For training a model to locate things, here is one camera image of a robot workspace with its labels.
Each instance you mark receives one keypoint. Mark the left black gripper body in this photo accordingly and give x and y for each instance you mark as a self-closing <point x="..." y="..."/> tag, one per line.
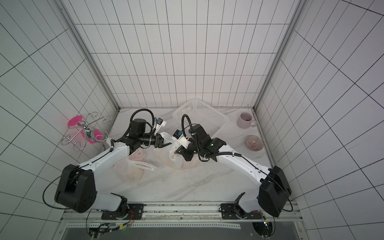
<point x="159" y="141"/>

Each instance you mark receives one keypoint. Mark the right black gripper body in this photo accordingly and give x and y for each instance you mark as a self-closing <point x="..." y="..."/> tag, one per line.
<point x="182" y="150"/>

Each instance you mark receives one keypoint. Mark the white perforated plastic basket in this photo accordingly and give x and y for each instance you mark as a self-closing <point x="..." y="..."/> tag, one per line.
<point x="201" y="113"/>

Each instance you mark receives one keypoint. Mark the white bag red lettering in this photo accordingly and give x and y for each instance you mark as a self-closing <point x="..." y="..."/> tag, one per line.
<point x="132" y="168"/>

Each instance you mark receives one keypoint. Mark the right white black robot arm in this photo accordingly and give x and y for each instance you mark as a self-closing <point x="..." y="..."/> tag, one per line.
<point x="271" y="190"/>

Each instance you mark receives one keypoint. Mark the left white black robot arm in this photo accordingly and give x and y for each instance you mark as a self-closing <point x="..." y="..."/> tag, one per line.
<point x="77" y="186"/>

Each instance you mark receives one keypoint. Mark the pink wine glass lower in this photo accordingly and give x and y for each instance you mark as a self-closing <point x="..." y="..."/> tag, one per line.
<point x="92" y="135"/>

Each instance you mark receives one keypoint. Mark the pink wine glass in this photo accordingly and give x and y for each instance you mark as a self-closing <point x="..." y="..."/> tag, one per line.
<point x="74" y="121"/>
<point x="92" y="135"/>

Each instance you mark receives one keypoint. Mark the pink ceramic mug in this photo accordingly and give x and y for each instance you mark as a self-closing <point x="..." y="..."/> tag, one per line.
<point x="246" y="121"/>

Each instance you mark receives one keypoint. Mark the pink wine glass upper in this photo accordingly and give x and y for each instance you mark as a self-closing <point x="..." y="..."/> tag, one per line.
<point x="74" y="121"/>

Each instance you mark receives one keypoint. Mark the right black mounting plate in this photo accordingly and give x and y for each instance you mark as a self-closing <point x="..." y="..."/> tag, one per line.
<point x="230" y="211"/>

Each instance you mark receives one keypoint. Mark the black mounting plate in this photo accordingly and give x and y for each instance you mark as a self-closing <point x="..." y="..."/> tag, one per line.
<point x="125" y="212"/>
<point x="230" y="211"/>

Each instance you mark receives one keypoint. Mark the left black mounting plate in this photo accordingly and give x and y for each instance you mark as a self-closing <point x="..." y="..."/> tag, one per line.
<point x="125" y="212"/>

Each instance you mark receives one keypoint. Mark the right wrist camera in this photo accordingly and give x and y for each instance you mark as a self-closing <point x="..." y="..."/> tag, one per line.
<point x="181" y="139"/>

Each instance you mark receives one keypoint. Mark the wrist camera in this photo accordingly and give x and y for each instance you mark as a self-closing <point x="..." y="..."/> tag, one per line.
<point x="181" y="139"/>
<point x="158" y="124"/>

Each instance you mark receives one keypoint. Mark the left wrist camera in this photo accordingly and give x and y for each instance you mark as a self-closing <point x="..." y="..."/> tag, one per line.
<point x="158" y="124"/>

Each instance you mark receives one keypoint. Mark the chrome wire glass rack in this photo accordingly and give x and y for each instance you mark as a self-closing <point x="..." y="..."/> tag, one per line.
<point x="78" y="141"/>

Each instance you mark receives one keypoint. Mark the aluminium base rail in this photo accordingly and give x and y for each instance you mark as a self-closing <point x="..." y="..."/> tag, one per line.
<point x="177" y="215"/>

